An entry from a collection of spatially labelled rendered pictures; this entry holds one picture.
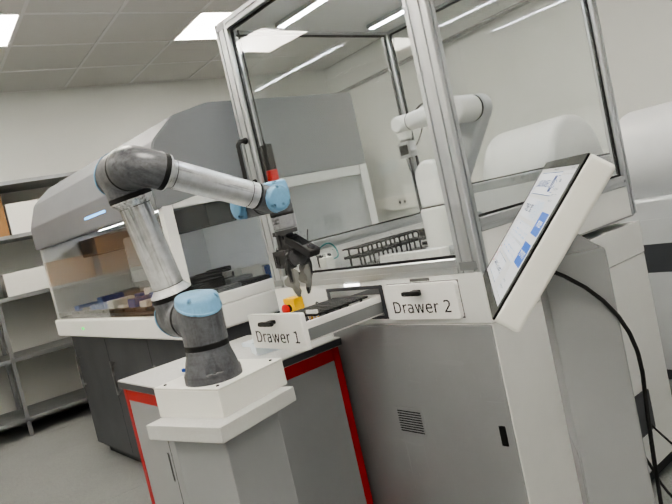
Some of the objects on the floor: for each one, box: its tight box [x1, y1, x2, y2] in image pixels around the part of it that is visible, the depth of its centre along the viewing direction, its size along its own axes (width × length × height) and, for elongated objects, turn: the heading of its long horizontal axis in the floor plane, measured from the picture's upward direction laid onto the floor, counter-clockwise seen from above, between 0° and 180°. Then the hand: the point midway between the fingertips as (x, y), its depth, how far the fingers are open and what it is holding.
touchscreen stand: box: [541, 242, 656, 504], centre depth 132 cm, size 50×45×102 cm
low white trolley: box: [118, 335, 374, 504], centre depth 233 cm, size 58×62×76 cm
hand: (304, 291), depth 199 cm, fingers open, 3 cm apart
